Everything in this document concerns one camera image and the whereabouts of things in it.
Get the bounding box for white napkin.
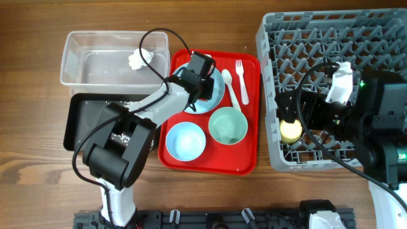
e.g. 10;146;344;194
128;48;154;70

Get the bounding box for green bowl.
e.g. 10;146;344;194
208;107;249;145

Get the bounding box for clear plastic bin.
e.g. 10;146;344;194
60;31;170;95

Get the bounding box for right black cable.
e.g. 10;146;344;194
295;62;407;214

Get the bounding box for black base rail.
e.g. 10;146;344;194
72;200;355;229

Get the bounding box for light blue plate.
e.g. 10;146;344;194
158;63;225;115

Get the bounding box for yellow cup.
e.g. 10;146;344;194
280;120;303;144

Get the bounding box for white plastic spoon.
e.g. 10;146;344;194
221;69;241;111

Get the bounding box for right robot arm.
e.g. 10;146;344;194
275;67;406;228

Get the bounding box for black waste tray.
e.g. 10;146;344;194
64;93;157;157

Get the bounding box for light blue bowl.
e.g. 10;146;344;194
165;121;206;162

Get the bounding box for red serving tray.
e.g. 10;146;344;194
158;50;261;176

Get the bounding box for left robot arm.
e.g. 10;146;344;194
74;52;216;228

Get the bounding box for rice and food scraps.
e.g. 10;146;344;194
111;101;138;146

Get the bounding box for grey dishwasher rack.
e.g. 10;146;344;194
256;8;406;172

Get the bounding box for white plastic fork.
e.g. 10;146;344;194
235;60;249;105

